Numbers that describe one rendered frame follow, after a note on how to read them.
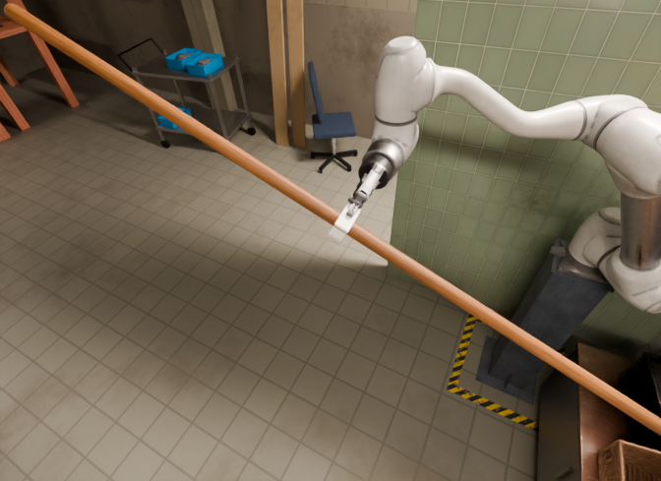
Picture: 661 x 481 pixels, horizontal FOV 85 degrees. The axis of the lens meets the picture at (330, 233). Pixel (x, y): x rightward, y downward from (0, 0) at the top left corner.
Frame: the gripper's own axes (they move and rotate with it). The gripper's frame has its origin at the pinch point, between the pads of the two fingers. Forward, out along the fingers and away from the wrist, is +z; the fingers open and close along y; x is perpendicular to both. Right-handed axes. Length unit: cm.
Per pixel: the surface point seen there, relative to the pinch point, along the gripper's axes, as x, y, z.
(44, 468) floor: 61, 212, 75
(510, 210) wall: -73, 56, -120
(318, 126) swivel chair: 66, 166, -231
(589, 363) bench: -128, 63, -63
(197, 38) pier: 250, 204, -293
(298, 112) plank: 98, 188, -259
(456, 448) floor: -117, 132, -24
